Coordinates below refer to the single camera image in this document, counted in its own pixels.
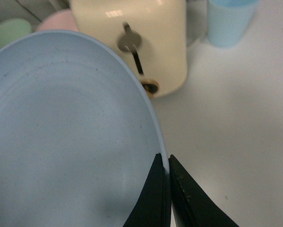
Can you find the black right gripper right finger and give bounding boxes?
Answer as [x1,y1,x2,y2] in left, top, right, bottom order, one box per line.
[169,155,238,227]

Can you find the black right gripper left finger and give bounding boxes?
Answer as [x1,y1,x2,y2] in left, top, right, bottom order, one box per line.
[124,153,171,227]

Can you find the light blue cup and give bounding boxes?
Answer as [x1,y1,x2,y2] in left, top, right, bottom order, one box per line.
[207,0,259,47]

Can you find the green bowl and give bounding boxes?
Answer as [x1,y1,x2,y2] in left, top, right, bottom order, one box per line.
[0,18,33,49]

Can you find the cream toaster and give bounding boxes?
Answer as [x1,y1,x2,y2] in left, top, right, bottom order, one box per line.
[70,0,187,97]

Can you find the blue plate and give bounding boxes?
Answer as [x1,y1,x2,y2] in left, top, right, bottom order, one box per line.
[0,30,169,227]

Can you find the pink bowl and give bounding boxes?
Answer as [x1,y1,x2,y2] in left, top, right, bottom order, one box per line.
[35,9,79,32]

